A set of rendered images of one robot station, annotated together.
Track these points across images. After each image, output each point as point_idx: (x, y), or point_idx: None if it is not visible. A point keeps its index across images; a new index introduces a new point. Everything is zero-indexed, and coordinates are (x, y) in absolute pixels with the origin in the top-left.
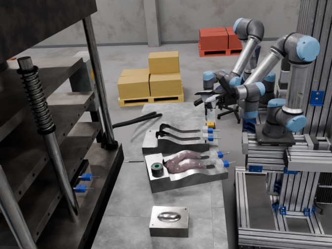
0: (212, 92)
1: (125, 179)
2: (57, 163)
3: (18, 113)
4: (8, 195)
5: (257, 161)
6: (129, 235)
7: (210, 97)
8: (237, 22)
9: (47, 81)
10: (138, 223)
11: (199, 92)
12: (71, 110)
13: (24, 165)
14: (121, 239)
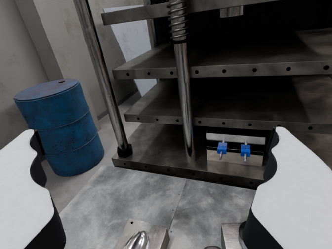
0: (207, 248)
1: None
2: (178, 86)
3: (159, 5)
4: (91, 57)
5: None
6: (146, 204)
7: (32, 152)
8: None
9: None
10: (162, 215)
11: (276, 135)
12: (293, 58)
13: (159, 64)
14: (144, 196)
